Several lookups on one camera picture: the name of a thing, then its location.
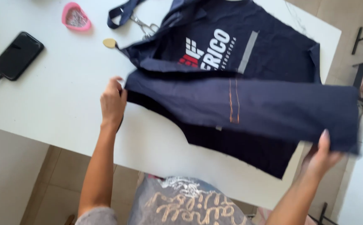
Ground person's right hand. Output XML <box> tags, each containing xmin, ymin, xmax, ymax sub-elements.
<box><xmin>302</xmin><ymin>129</ymin><xmax>344</xmax><ymax>181</ymax></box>

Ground person's left hand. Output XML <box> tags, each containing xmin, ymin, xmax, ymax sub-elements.
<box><xmin>100</xmin><ymin>76</ymin><xmax>128</xmax><ymax>125</ymax></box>

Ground navy blue fabric piece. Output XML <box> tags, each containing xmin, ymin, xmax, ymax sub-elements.
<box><xmin>124</xmin><ymin>69</ymin><xmax>361</xmax><ymax>155</ymax></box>

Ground tan tailor's chalk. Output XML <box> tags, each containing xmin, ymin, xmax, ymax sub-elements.
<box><xmin>103</xmin><ymin>38</ymin><xmax>118</xmax><ymax>49</ymax></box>

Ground silver scissors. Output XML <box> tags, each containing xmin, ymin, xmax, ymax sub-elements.
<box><xmin>130</xmin><ymin>14</ymin><xmax>160</xmax><ymax>39</ymax></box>

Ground navy blue fabric strip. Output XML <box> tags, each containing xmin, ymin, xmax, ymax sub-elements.
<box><xmin>107</xmin><ymin>0</ymin><xmax>146</xmax><ymax>29</ymax></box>

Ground pink heart-shaped pin box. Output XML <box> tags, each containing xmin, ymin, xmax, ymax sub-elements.
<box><xmin>61</xmin><ymin>2</ymin><xmax>91</xmax><ymax>32</ymax></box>

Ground black smartphone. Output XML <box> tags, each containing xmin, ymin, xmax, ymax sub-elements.
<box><xmin>0</xmin><ymin>31</ymin><xmax>45</xmax><ymax>81</ymax></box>

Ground person's grey printed shirt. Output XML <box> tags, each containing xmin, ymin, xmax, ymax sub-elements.
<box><xmin>75</xmin><ymin>175</ymin><xmax>255</xmax><ymax>225</ymax></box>

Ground navy blue printed garment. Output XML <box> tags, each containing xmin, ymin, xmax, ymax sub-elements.
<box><xmin>116</xmin><ymin>0</ymin><xmax>322</xmax><ymax>180</ymax></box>

